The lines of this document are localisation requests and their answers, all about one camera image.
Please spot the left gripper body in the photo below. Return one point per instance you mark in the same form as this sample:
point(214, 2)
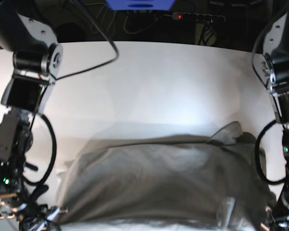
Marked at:
point(278, 215)

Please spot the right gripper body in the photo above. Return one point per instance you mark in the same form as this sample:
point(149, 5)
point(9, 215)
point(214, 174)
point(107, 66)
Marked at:
point(24, 213)

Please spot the grey t-shirt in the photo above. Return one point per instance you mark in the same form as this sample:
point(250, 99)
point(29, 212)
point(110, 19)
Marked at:
point(185, 183)

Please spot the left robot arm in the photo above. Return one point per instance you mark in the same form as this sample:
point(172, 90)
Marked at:
point(275, 41)

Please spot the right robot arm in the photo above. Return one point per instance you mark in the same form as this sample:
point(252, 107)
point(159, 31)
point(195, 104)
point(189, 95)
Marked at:
point(37, 57)

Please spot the black power strip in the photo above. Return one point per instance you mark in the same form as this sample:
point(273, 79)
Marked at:
point(197, 17)

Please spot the blue bin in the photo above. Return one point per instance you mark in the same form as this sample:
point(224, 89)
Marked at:
point(128, 5)

